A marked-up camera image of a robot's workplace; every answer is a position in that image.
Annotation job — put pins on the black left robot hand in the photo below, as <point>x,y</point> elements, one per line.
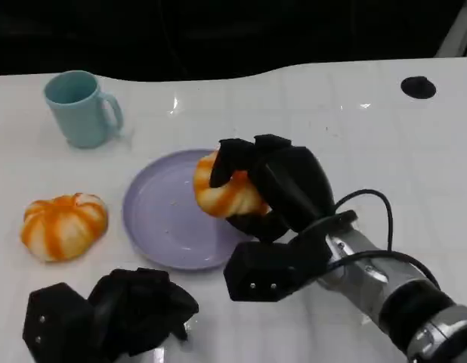
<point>139,310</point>

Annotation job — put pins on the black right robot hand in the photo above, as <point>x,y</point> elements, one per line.
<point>294,189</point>

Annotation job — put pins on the lilac plate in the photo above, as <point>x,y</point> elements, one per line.
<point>161,215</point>

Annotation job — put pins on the black round table grommet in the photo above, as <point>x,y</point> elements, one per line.
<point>418,87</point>

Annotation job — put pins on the pale green mug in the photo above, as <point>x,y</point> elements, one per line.
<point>80,113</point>

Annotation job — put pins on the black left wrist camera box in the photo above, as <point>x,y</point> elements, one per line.
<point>56,321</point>

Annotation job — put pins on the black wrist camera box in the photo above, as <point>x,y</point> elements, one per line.
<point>271,272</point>
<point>56,321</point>

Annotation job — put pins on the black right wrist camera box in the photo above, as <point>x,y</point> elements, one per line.
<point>271,272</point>

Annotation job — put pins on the grey metal post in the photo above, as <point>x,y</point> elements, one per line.
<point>458,30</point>

